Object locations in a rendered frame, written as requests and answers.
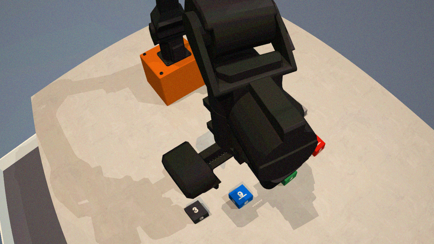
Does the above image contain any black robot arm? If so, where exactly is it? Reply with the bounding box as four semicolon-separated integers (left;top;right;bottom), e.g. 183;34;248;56
149;0;318;189

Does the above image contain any green block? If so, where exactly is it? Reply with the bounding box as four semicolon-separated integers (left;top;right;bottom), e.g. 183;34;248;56
281;171;297;185

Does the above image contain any blue block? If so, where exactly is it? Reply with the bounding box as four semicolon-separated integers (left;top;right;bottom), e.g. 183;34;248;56
229;184;253;209

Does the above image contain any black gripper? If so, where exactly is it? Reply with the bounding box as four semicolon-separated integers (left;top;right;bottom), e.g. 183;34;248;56
162;96;237;199

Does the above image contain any red digit block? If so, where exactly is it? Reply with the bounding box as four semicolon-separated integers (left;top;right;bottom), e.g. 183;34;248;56
312;136;325;157

